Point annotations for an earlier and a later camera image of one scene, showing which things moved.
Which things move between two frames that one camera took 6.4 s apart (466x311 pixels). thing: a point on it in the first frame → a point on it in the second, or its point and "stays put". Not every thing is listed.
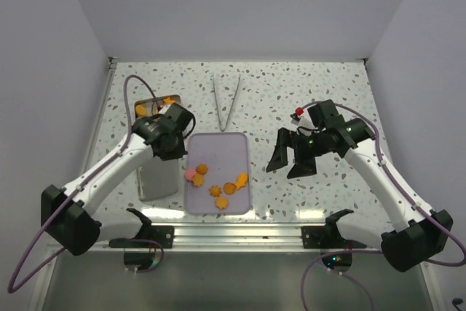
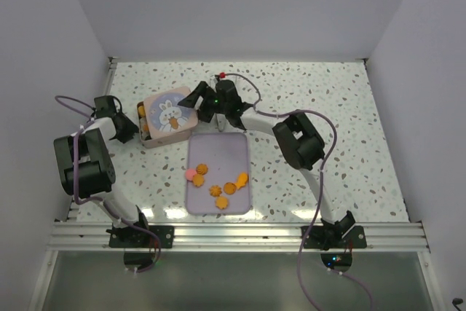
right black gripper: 302,167 → 206,92
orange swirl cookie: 202,169 stays put
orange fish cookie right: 241,180 stays put
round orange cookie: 140,111 stays put
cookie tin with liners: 151,106 → 174,140
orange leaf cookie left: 198,180 stays put
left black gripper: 180,151 → 132,129
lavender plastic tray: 217,159 stays put
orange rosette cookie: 215,191 stays put
